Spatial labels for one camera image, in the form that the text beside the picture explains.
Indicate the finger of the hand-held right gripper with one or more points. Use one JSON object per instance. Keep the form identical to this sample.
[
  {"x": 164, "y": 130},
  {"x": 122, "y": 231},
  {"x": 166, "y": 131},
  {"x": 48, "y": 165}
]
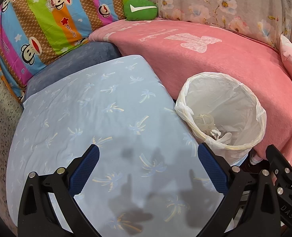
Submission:
[{"x": 282, "y": 163}]

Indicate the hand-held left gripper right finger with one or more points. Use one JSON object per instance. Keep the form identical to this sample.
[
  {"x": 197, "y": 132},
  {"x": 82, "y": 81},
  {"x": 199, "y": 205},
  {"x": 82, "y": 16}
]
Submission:
[{"x": 211, "y": 167}]

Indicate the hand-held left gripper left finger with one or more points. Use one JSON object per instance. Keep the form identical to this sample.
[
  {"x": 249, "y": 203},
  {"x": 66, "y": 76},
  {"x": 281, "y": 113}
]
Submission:
[{"x": 85, "y": 167}]

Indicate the white glove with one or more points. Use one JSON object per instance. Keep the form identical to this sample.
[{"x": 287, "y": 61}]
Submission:
[{"x": 222, "y": 137}]

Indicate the wastebasket with white plastic liner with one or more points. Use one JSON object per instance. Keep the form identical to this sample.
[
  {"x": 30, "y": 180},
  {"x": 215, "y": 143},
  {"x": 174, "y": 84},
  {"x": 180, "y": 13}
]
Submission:
[{"x": 222, "y": 98}]

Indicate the speckled cream cloth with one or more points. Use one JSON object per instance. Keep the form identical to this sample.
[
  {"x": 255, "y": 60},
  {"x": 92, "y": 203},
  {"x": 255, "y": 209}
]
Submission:
[{"x": 0, "y": 128}]

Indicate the blue-grey cushion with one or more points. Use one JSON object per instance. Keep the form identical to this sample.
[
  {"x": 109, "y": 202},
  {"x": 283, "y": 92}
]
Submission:
[{"x": 74, "y": 64}]

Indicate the pink blanket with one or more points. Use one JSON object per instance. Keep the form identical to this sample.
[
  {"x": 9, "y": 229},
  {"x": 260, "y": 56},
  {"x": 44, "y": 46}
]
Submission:
[{"x": 210, "y": 61}]

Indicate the colourful striped monkey print quilt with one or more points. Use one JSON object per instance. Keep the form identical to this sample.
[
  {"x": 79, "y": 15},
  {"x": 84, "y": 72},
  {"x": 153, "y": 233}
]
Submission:
[{"x": 37, "y": 17}]

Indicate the grey floral sheet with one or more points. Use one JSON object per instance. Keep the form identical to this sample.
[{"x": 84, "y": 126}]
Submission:
[{"x": 210, "y": 5}]

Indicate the green round cushion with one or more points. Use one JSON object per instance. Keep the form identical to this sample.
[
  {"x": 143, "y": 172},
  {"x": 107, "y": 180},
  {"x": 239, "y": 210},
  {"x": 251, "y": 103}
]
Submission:
[{"x": 143, "y": 14}]

